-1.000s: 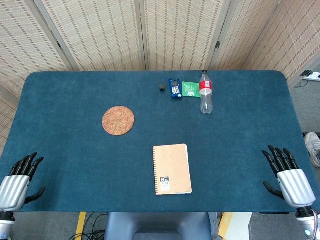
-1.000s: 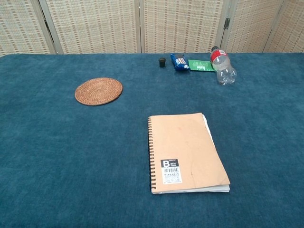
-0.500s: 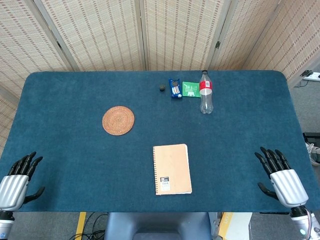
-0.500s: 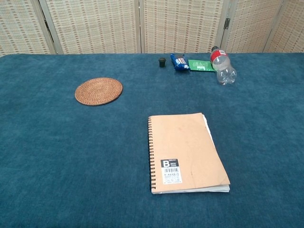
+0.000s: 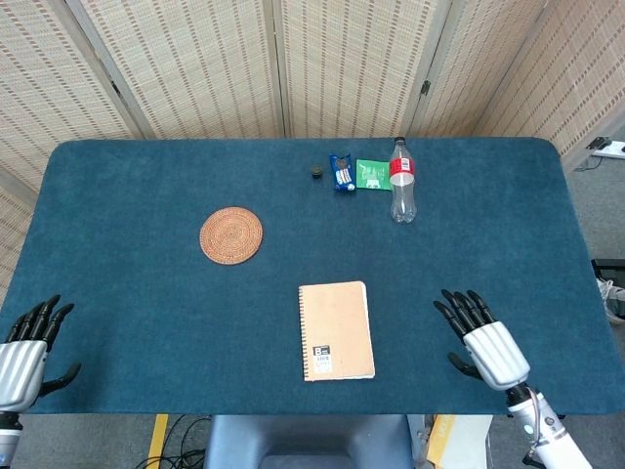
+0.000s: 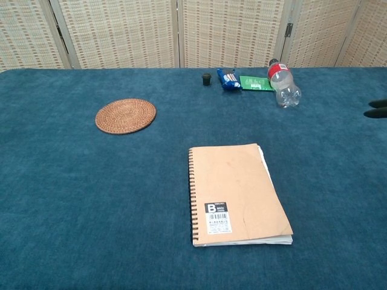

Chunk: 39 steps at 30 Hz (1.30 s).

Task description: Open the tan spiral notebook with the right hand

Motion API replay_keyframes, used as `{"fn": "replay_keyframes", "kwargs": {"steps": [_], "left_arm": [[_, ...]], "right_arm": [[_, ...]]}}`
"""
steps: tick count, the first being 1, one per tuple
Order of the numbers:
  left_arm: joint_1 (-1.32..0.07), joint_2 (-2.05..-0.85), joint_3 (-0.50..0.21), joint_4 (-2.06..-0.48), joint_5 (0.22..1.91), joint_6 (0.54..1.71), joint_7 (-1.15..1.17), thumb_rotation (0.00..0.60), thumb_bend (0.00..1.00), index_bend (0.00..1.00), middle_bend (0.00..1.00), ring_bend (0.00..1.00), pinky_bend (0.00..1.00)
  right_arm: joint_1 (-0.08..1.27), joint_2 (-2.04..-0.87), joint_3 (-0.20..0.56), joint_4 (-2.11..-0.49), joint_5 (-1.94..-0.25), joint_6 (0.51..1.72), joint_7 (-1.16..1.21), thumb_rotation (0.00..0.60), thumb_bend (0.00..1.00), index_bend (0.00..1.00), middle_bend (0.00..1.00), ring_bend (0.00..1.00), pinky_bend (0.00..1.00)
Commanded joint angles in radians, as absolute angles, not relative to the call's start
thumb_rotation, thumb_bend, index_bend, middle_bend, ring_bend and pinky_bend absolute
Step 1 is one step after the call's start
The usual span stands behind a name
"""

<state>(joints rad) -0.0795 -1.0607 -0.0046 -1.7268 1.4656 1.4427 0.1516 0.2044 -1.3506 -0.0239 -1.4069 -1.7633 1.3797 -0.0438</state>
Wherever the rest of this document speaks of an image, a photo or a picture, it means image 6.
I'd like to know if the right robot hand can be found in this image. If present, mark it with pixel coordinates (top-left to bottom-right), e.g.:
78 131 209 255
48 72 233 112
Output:
363 98 387 120

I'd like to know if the kraft spiral notebook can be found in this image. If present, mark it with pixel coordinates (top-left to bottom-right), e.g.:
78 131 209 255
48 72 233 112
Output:
187 143 294 248

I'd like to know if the clear plastic bottle red label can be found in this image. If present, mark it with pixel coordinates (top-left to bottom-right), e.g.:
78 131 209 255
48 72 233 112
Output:
267 58 302 109

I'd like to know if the green flat packet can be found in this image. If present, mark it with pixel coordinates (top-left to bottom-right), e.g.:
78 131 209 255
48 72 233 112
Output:
239 75 275 91

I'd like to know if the blue cookie snack pack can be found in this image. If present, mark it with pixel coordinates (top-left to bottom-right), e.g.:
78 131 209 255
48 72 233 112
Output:
216 68 243 92

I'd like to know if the woven folding screen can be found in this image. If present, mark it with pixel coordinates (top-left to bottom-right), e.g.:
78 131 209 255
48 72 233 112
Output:
0 0 387 73

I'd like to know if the round woven rattan coaster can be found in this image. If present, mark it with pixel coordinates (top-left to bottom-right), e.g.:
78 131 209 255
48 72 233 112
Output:
95 98 157 135

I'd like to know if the blue tablecloth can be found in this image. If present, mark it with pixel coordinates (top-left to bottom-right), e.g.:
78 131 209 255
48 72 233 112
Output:
0 66 387 290

